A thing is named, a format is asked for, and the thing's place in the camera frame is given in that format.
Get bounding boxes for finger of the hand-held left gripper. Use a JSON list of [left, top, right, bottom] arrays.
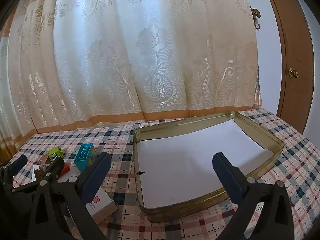
[[0, 154, 28, 188], [11, 158, 65, 193]]

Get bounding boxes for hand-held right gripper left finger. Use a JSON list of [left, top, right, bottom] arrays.
[[27, 152, 112, 240]]

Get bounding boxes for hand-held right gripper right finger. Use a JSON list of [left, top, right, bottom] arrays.
[[212, 152, 296, 240]]

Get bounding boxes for green toy block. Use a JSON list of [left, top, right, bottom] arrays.
[[48, 147, 65, 162]]

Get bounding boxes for blue toy block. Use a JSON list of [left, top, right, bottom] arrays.
[[74, 143, 98, 172]]

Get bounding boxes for white and tan box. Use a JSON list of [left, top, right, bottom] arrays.
[[85, 189, 118, 224]]

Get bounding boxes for gold tin tray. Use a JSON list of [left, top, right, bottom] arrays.
[[133, 110, 285, 223]]

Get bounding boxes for plaid tablecloth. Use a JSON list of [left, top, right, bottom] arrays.
[[0, 109, 320, 240]]

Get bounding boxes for white paper liner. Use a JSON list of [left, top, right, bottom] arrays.
[[137, 120, 274, 209]]

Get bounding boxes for cream patterned curtain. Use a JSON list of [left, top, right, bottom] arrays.
[[0, 0, 262, 162]]

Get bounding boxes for brown wooden door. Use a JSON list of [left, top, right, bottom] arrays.
[[260, 0, 316, 134]]

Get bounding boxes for brass curtain hook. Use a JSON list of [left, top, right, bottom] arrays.
[[250, 6, 261, 30]]

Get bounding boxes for pink curtain tieback cord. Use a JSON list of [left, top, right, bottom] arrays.
[[254, 62, 263, 109]]

